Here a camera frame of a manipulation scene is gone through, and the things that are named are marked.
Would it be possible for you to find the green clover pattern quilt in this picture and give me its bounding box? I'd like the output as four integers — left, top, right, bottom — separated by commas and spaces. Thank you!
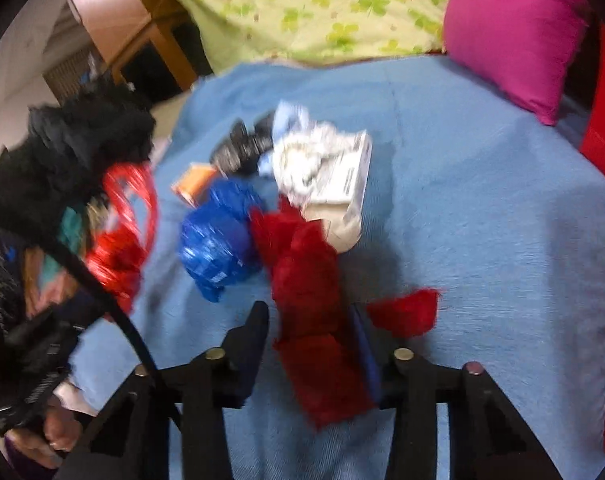
178, 0, 448, 73

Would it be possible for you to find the bright red knotted plastic bag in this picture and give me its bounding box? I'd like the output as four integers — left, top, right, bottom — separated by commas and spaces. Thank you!
86, 162, 158, 315

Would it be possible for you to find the dark red plastic bag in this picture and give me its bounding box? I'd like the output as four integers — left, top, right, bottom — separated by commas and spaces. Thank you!
249, 196, 442, 430

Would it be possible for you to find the light blue tied plastic bag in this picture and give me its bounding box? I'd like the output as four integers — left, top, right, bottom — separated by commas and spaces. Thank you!
254, 101, 311, 177

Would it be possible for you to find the small orange packet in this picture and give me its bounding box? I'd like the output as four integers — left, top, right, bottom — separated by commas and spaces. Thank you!
171, 164, 221, 207

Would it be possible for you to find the magenta pillow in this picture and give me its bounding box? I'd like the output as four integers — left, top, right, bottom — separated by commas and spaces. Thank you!
443, 0, 590, 126

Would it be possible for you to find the person's left hand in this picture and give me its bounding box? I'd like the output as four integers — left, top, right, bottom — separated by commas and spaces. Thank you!
4, 394, 83, 470

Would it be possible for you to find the white plastic bag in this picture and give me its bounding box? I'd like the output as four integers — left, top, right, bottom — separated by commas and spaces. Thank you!
272, 122, 358, 207

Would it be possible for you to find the black cable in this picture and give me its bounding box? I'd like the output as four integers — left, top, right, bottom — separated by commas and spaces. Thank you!
0, 204, 184, 430

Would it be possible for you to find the white printed cardboard box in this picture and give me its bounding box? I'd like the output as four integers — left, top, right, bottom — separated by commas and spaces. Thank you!
301, 131, 372, 254

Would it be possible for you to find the colourful clothes heap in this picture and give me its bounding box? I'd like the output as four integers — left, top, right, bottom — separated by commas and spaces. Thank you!
0, 202, 112, 332

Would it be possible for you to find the black crumpled plastic bag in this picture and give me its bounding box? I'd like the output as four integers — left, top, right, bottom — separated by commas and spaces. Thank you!
209, 110, 275, 177

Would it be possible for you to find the blue crumpled plastic bag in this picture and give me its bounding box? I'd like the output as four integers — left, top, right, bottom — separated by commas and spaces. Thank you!
179, 179, 264, 302

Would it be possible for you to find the blue bed blanket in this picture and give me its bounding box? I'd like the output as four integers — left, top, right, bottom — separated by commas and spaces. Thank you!
69, 54, 605, 480

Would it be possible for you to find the black fluffy clothing pile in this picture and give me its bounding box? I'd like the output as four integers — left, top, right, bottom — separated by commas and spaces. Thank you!
0, 78, 156, 234

